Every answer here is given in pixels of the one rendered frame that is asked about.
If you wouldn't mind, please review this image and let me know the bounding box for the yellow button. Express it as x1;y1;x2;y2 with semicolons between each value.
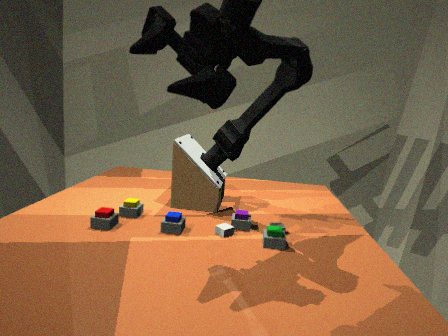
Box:
119;198;144;219

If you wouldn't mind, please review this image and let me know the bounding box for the red button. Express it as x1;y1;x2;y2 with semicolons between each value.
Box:
90;207;119;230

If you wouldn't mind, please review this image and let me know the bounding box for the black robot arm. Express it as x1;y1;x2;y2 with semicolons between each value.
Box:
183;0;313;173

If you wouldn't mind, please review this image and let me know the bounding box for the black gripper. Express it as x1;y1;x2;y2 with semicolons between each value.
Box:
129;6;236;109

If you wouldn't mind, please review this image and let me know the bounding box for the blue button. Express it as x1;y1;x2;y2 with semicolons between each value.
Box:
160;211;186;235

